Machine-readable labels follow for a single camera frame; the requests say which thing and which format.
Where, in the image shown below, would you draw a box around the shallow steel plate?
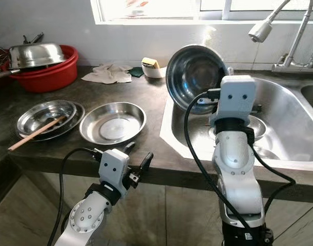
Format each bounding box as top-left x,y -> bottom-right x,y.
15,100 -> 87,140
79,101 -> 147,146

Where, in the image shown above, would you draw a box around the wooden base cabinet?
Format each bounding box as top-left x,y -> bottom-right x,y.
0,163 -> 313,246

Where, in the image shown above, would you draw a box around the white plastic container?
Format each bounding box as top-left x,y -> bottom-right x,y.
141,58 -> 170,79

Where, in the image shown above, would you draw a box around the yellow sponge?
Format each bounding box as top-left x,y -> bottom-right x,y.
141,57 -> 161,69

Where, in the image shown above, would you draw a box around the green scrub pad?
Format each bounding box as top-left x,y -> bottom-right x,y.
128,66 -> 144,79

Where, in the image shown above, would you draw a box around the beige dish cloth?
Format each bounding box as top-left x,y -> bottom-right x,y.
80,62 -> 134,85

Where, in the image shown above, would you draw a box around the stainless steel double sink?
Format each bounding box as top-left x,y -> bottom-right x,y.
158,75 -> 313,173

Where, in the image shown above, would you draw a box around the wooden chopstick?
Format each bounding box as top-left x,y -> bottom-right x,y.
7,115 -> 66,152

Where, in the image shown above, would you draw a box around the red plastic basin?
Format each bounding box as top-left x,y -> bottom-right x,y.
4,45 -> 79,93

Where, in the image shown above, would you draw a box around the large steel mixing bowl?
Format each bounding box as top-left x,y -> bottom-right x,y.
8,42 -> 68,70

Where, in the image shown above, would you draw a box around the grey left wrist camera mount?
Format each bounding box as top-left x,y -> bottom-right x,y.
99,149 -> 131,190

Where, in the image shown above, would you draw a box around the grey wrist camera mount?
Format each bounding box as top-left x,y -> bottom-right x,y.
208,75 -> 257,127
99,149 -> 131,190

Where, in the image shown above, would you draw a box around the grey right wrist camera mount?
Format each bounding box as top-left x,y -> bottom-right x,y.
208,75 -> 257,127

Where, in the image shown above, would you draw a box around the flexible hose spray faucet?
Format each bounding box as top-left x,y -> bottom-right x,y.
248,0 -> 313,73

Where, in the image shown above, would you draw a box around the grey window frame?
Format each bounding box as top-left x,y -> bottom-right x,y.
89,0 -> 313,25

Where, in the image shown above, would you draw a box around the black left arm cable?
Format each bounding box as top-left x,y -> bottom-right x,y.
47,147 -> 107,246

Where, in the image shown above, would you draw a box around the wire dish rack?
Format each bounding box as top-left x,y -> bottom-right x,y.
0,45 -> 11,70

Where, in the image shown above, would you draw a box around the pan handle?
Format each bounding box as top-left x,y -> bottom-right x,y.
0,69 -> 20,80

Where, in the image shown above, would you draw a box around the black utensil handles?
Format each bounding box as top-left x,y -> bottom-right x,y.
23,32 -> 46,46

